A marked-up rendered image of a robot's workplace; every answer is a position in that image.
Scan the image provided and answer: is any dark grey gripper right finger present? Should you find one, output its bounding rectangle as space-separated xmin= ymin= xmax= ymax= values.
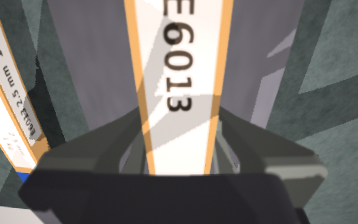
xmin=212 ymin=106 xmax=328 ymax=209

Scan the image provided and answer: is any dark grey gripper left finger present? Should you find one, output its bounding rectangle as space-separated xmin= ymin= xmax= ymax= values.
xmin=32 ymin=106 xmax=147 ymax=174

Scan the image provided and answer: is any orange pack with white e6013 label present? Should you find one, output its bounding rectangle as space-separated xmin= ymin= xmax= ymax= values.
xmin=0 ymin=21 xmax=51 ymax=183

